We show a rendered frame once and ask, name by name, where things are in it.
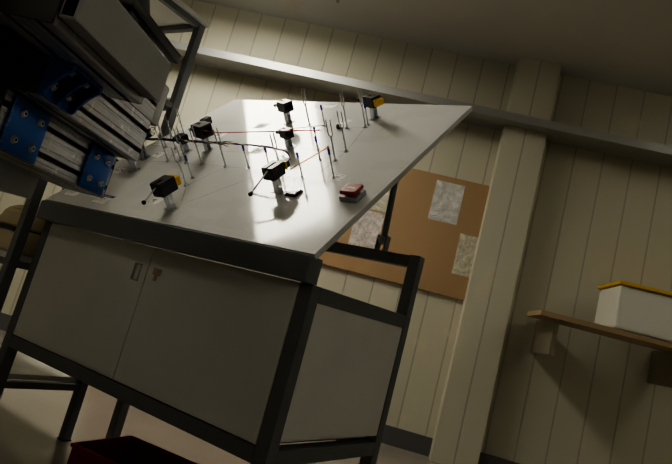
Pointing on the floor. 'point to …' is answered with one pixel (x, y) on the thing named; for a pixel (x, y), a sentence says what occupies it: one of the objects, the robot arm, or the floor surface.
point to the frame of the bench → (290, 359)
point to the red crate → (122, 452)
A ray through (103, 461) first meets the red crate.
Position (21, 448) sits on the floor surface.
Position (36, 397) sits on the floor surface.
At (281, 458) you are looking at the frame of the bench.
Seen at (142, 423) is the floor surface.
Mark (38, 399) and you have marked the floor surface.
